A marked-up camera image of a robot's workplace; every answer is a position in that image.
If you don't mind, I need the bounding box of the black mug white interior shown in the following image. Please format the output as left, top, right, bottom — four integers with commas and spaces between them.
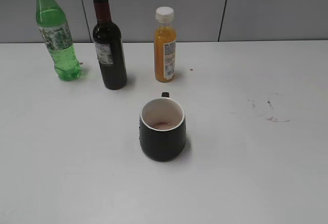
139, 92, 187, 161

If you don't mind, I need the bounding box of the dark red wine bottle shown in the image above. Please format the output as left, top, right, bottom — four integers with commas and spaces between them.
92, 0, 127, 90

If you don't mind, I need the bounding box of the orange juice bottle white cap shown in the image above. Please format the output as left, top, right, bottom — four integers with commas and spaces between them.
154, 7, 177, 83

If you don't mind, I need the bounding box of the green plastic soda bottle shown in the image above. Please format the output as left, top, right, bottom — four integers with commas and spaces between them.
36, 0, 81, 81

